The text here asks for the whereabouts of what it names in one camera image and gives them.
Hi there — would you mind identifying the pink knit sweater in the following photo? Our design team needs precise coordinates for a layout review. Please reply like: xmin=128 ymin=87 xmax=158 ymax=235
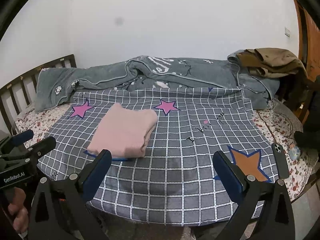
xmin=87 ymin=103 xmax=158 ymax=158

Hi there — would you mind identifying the brown clothes pile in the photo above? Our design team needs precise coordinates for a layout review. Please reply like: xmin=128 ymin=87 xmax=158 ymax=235
xmin=236 ymin=48 xmax=308 ymax=79

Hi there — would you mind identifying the left hand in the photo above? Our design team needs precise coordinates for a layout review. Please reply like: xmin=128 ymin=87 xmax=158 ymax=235
xmin=8 ymin=187 xmax=29 ymax=234

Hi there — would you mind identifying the dark wooden headboard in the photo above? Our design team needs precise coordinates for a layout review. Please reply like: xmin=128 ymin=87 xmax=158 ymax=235
xmin=1 ymin=54 xmax=76 ymax=135

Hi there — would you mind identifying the floral bed sheet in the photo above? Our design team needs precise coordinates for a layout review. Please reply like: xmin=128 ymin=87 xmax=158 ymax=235
xmin=14 ymin=99 xmax=318 ymax=200

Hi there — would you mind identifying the black smartphone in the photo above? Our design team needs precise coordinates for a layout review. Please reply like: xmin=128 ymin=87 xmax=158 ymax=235
xmin=271 ymin=143 xmax=289 ymax=179

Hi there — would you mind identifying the small blue round object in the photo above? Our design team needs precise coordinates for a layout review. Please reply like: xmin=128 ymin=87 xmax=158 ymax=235
xmin=289 ymin=146 xmax=301 ymax=161

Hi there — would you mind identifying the grey-green fleece blanket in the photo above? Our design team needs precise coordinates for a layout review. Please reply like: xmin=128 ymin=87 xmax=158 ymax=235
xmin=34 ymin=55 xmax=280 ymax=112

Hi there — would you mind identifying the grey checked star blanket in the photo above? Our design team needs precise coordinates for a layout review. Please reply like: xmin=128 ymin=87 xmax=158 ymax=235
xmin=39 ymin=88 xmax=278 ymax=226

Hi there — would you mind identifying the brown wooden door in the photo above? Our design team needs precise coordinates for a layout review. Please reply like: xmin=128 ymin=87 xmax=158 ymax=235
xmin=293 ymin=0 xmax=319 ymax=123

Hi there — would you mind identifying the white wall socket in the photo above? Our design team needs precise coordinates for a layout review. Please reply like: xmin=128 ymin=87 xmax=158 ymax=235
xmin=285 ymin=27 xmax=291 ymax=37

